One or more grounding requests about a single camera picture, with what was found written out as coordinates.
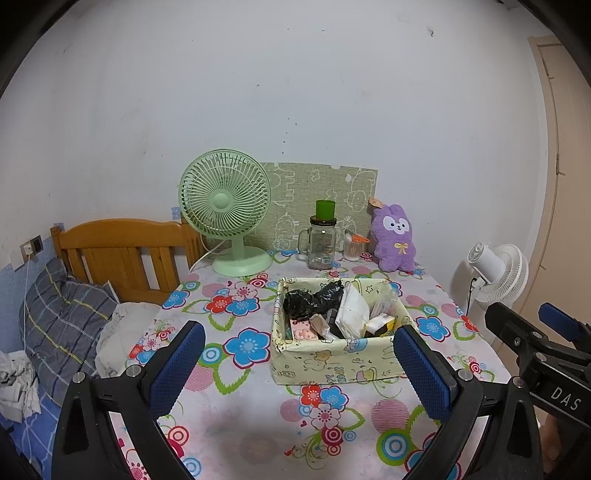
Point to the purple plush bunny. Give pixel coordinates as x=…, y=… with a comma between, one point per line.
x=392, y=244

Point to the black garbage bag roll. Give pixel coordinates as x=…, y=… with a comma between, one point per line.
x=307, y=300

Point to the white standing fan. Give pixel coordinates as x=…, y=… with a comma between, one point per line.
x=503, y=272

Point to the glass jar with green lid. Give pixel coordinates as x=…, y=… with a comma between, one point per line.
x=321, y=244

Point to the grey plaid pillow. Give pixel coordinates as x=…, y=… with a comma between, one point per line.
x=60, y=318

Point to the floral tablecloth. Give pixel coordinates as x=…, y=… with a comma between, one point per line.
x=244, y=415

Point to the wooden bed headboard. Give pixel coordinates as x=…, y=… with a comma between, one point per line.
x=111, y=235

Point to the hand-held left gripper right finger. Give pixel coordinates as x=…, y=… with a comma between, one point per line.
x=422, y=374

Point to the person's right hand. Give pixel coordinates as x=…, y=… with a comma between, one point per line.
x=551, y=436

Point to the yellow cartoon fabric storage box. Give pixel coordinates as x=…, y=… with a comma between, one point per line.
x=318, y=364

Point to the blue checked bed sheet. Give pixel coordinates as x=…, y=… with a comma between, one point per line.
x=37, y=443

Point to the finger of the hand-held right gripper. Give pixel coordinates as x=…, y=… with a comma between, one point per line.
x=510, y=327
x=561, y=319

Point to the white soft tissue pack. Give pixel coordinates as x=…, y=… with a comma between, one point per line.
x=353, y=309

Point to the wall power socket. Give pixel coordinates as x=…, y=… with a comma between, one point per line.
x=36, y=243

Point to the pink tissue pack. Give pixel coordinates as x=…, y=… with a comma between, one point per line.
x=302, y=331

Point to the beige door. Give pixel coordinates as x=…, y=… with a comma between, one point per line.
x=570, y=161

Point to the crumpled white grey cloth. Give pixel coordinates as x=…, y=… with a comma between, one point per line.
x=16, y=383

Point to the green desk fan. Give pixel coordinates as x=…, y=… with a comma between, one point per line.
x=221, y=198

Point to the white blanket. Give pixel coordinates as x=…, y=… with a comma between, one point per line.
x=124, y=323

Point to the cotton swab container orange lid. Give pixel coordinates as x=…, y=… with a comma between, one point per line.
x=353, y=251

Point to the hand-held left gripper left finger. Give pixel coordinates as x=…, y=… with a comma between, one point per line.
x=178, y=369

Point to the green patterned board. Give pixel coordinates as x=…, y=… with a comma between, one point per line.
x=300, y=184

